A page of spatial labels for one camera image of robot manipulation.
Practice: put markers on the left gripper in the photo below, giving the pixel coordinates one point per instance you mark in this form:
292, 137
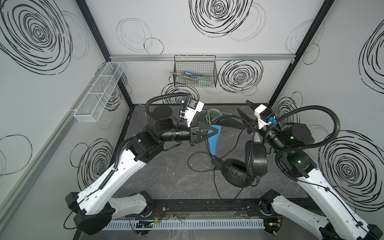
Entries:
194, 135

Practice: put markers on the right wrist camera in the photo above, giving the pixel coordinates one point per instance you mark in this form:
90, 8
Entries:
265, 116

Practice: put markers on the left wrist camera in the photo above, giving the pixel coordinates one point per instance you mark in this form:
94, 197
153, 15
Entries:
188, 113

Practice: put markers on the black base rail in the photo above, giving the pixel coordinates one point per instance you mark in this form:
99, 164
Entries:
251, 207

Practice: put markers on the right corner frame post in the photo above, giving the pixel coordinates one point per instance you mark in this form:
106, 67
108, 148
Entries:
313, 29

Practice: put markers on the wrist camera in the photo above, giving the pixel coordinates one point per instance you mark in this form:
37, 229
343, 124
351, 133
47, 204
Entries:
188, 113
265, 116

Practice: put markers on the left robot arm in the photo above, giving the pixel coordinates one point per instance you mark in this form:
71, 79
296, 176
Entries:
95, 207

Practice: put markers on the black wire basket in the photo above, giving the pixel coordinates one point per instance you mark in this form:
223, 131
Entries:
207, 69

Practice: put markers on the mint green headphones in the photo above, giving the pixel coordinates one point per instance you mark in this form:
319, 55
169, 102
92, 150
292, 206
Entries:
207, 116

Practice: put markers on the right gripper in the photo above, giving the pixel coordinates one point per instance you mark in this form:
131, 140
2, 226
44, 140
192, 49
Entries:
255, 123

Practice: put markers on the black and blue headphones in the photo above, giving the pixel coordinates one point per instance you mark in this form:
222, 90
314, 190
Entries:
241, 174

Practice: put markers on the black corner frame post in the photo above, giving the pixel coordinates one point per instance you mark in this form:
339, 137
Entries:
84, 9

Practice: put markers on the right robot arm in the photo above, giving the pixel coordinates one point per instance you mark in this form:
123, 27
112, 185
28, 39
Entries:
290, 143

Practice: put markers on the side wall aluminium rail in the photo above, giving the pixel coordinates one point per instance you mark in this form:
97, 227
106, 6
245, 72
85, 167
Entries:
29, 177

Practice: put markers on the clear wall shelf bin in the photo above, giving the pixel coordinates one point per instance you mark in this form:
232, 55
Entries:
97, 97

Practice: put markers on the white slotted cable duct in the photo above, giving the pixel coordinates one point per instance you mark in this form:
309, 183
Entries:
215, 224

